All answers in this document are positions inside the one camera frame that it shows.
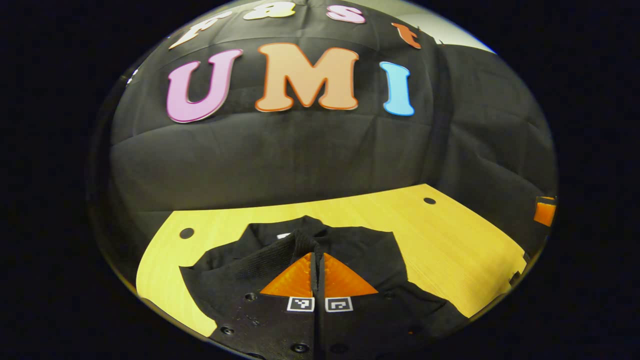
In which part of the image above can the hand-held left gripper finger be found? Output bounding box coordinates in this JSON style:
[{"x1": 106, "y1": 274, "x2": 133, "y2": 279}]
[
  {"x1": 318, "y1": 251, "x2": 431, "y2": 360},
  {"x1": 209, "y1": 251, "x2": 320, "y2": 360}
]

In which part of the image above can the black button shirt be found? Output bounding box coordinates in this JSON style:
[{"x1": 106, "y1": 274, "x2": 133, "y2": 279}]
[{"x1": 179, "y1": 215, "x2": 471, "y2": 346}]

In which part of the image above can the black backdrop cloth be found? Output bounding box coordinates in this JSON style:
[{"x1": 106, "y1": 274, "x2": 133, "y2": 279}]
[{"x1": 87, "y1": 0, "x2": 558, "y2": 281}]

